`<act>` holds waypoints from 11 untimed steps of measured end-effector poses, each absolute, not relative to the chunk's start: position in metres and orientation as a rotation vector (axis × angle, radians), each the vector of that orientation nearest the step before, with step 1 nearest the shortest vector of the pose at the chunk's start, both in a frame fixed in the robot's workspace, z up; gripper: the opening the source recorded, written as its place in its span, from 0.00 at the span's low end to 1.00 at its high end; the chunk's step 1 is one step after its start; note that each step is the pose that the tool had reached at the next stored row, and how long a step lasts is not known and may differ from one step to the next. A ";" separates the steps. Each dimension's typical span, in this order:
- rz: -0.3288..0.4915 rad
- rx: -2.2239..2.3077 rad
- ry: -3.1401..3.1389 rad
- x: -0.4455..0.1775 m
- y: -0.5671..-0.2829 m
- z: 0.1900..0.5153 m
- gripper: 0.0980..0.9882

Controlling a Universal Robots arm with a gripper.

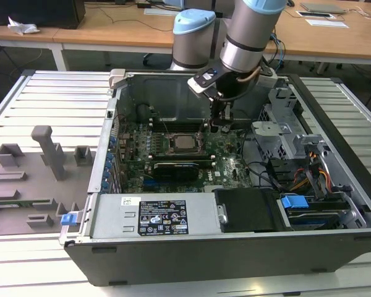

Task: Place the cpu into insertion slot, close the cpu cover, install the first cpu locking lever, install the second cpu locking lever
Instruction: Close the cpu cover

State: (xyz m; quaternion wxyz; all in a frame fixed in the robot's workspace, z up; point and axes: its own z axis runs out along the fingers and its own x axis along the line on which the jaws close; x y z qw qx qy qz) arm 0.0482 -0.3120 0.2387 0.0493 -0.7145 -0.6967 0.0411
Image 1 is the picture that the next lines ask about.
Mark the silver CPU plate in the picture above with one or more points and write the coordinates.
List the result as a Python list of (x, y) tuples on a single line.
[(185, 142)]

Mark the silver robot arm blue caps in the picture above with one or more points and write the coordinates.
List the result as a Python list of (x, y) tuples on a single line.
[(250, 31)]

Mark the black RAM slot bank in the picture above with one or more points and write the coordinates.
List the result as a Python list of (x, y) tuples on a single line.
[(182, 157), (179, 125)]

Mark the black CPU socket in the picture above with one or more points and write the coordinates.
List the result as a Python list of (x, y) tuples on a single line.
[(173, 148)]

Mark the blue expansion slot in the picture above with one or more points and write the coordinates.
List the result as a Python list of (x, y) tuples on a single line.
[(151, 185)]

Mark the blue slot clip row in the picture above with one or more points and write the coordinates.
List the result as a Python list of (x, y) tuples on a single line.
[(109, 161)]

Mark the silver drive cage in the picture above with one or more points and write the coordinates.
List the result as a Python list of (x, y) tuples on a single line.
[(281, 136)]

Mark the green motherboard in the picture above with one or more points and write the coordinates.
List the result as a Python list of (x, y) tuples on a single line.
[(228, 167)]

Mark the black chair base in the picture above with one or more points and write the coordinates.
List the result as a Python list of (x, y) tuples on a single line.
[(148, 58)]

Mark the black graphics card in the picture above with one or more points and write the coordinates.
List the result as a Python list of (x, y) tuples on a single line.
[(176, 169)]

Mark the pale paper sheet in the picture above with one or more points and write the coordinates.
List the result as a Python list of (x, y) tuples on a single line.
[(157, 11)]

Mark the black computer mouse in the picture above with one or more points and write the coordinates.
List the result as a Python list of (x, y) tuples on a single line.
[(290, 3)]

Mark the white paper sheet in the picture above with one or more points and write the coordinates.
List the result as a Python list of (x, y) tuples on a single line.
[(326, 23)]

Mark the grey laptop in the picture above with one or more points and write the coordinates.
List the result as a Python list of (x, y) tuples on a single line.
[(323, 7)]

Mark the black plastic shroud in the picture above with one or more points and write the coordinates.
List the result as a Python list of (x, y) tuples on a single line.
[(247, 210)]

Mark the wooden desk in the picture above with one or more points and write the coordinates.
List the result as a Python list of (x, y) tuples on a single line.
[(111, 31)]

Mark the blue disk carrier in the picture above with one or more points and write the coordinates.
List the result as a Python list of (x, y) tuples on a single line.
[(293, 202)]

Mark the black power supply label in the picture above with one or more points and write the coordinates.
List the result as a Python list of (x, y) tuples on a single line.
[(162, 216)]

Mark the white barcode sticker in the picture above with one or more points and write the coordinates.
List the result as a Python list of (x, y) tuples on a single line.
[(131, 201)]

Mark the silver power supply unit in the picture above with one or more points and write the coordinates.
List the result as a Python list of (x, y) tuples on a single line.
[(111, 216)]

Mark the black open PC case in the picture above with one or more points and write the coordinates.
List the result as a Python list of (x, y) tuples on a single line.
[(173, 263)]

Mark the black computer box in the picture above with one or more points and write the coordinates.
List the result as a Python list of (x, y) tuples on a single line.
[(34, 12)]

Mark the blue case latch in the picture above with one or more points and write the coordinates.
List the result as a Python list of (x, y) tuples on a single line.
[(67, 219)]

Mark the crumpled white paper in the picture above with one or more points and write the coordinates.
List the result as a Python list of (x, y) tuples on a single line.
[(23, 27)]

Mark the grey parts rack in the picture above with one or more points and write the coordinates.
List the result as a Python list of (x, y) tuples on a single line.
[(24, 185)]

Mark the green RAM stick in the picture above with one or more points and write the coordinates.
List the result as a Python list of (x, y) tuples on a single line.
[(34, 203)]

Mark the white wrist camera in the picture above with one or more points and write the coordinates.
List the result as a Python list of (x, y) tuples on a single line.
[(201, 82)]

